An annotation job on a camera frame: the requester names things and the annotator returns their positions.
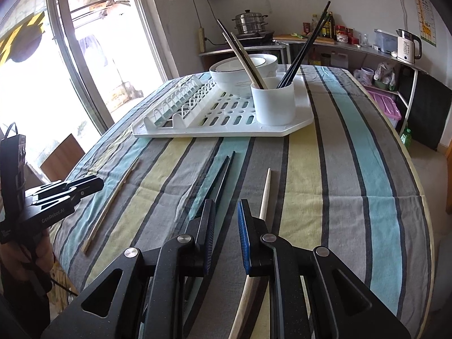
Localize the white chopstick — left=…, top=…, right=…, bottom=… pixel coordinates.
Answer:
left=228, top=168, right=272, bottom=339

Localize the wooden chopstick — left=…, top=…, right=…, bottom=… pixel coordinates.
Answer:
left=81, top=158, right=140, bottom=254
left=230, top=32, right=267, bottom=90
left=221, top=31, right=266, bottom=90

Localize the black chopstick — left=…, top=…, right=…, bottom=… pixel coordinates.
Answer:
left=276, top=0, right=332, bottom=89
left=206, top=151, right=236, bottom=210
left=185, top=152, right=234, bottom=232
left=280, top=11, right=333, bottom=88
left=215, top=19, right=266, bottom=89

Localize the metal kitchen shelf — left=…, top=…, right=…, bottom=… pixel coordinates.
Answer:
left=197, top=38, right=430, bottom=137

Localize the person left hand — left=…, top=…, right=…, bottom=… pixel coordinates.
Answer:
left=1, top=230, right=54, bottom=282

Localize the white dish drying rack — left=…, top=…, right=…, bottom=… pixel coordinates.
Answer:
left=131, top=75, right=313, bottom=138

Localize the striped tablecloth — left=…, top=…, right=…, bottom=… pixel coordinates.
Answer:
left=51, top=66, right=434, bottom=338

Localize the white utensil holder cup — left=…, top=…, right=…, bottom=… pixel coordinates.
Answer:
left=251, top=77, right=296, bottom=126

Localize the white ceramic bowl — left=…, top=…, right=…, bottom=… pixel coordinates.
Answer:
left=209, top=54, right=278, bottom=96

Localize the white power strip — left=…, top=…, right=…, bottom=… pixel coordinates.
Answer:
left=198, top=27, right=206, bottom=54

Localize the green bottle on floor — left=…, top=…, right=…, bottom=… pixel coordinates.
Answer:
left=401, top=127, right=412, bottom=149

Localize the induction cooktop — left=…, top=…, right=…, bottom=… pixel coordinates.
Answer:
left=236, top=31, right=273, bottom=47

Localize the pink lidded storage box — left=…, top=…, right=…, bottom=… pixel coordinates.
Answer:
left=365, top=86, right=401, bottom=128

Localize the stainless steel steamer pot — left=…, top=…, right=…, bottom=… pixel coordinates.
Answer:
left=232, top=9, right=268, bottom=34

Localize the wooden cutting board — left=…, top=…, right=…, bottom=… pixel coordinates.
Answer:
left=273, top=34, right=336, bottom=45

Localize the clear plastic container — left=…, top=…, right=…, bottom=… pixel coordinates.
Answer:
left=374, top=28, right=397, bottom=54

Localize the white electric kettle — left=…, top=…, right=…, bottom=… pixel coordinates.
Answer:
left=396, top=29, right=422, bottom=64

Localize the giraffe height chart poster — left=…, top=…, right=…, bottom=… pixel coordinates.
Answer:
left=415, top=0, right=437, bottom=47

